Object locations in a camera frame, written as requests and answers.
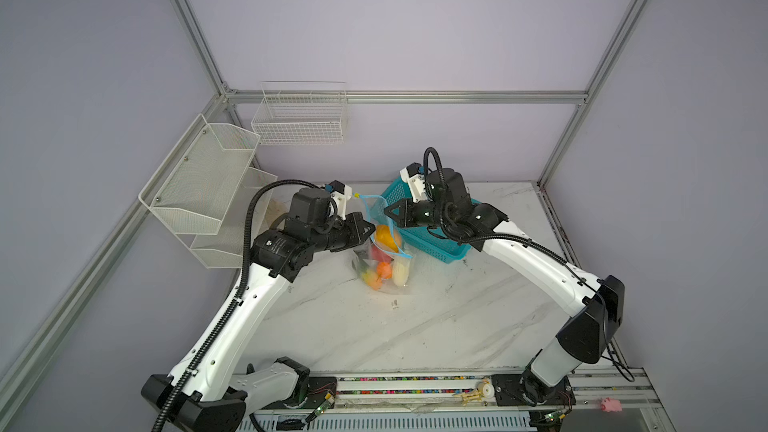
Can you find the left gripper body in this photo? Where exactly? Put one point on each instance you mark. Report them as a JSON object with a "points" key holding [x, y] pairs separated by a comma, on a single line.
{"points": [[321, 237]]}

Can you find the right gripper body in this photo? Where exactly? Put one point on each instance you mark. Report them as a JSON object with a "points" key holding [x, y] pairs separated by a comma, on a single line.
{"points": [[442, 217]]}

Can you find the yellow lemon toy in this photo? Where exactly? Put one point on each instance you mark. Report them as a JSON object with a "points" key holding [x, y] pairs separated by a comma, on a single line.
{"points": [[388, 238]]}

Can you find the teal plastic basket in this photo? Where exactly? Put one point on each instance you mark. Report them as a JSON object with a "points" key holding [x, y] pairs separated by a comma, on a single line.
{"points": [[441, 249]]}

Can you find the clear zip top bag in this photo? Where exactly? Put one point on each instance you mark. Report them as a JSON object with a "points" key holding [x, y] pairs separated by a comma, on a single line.
{"points": [[373, 211]]}

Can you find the green yellow cucumber toy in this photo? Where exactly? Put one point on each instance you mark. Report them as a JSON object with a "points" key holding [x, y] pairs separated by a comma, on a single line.
{"points": [[372, 279]]}

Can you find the white radish toy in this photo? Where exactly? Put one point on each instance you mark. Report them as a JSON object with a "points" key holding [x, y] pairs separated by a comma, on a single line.
{"points": [[400, 272]]}

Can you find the red strawberry toy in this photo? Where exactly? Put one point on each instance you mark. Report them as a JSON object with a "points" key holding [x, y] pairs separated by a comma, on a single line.
{"points": [[378, 255]]}

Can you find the orange persimmon toy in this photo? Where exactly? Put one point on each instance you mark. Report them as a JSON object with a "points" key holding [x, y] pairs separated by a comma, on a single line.
{"points": [[384, 270]]}

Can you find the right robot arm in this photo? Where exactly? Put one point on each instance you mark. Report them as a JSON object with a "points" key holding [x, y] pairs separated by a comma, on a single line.
{"points": [[594, 305]]}

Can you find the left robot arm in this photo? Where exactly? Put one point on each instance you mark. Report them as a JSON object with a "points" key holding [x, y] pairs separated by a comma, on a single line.
{"points": [[204, 392]]}

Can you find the beige cloth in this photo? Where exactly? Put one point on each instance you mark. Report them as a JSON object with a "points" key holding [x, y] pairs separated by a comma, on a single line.
{"points": [[274, 210]]}

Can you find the white mesh two-tier shelf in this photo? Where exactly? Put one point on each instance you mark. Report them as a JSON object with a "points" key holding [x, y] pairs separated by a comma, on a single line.
{"points": [[202, 190]]}

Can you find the yellow wooden toy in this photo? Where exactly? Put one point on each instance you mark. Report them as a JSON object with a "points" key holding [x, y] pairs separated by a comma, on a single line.
{"points": [[483, 392]]}

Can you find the pink pig figure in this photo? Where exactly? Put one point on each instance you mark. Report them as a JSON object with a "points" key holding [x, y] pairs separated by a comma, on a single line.
{"points": [[611, 405]]}

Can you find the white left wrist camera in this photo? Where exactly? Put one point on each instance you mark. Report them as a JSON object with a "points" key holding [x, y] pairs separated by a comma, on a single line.
{"points": [[341, 195]]}

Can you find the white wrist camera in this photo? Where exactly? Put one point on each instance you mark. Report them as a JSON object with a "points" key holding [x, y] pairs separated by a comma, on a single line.
{"points": [[413, 177], [341, 195]]}

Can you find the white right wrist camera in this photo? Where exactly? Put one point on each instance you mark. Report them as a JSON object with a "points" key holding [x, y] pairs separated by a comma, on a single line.
{"points": [[413, 177]]}

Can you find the white wire basket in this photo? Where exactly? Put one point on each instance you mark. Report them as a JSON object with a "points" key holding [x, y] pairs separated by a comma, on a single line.
{"points": [[301, 113]]}

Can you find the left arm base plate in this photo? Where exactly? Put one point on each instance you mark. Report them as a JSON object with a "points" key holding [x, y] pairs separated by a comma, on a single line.
{"points": [[317, 388]]}

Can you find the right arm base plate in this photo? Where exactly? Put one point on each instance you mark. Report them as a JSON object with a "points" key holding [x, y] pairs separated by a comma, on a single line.
{"points": [[525, 389]]}

